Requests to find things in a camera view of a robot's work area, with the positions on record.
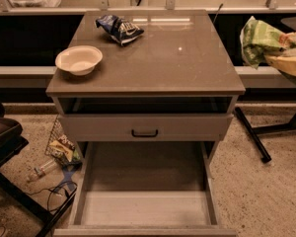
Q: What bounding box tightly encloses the green jalapeno chip bag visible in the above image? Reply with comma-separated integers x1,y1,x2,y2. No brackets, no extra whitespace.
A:
240,17,290,69

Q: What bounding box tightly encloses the grey drawer cabinet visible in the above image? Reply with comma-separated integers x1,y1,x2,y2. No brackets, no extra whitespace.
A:
45,9,247,237

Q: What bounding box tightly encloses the closed upper drawer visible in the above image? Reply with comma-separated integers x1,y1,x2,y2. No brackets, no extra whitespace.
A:
59,114,233,142

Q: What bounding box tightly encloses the blue chip bag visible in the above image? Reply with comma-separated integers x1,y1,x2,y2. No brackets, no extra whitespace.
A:
95,15,144,45

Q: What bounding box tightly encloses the open grey drawer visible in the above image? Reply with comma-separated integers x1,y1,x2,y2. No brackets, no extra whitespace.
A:
54,142,238,237

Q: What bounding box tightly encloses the black stand base right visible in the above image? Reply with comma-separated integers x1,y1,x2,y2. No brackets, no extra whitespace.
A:
234,107,296,164

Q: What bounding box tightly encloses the white paper bowl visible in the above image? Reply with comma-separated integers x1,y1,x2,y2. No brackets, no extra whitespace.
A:
55,45,103,76

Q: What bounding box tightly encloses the clear plastic bottle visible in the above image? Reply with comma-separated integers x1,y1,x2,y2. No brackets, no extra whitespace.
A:
27,159,58,183

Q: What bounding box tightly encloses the black chair left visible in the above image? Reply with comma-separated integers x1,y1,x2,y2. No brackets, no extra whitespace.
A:
0,104,79,237

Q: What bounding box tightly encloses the black drawer handle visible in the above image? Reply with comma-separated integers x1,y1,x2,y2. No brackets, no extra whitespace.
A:
131,129,159,138

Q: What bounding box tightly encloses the wire basket with snacks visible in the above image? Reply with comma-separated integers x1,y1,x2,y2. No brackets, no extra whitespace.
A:
45,118,81,166

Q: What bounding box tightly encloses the black floor cable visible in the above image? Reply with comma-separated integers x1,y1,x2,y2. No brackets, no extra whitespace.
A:
24,180,79,214

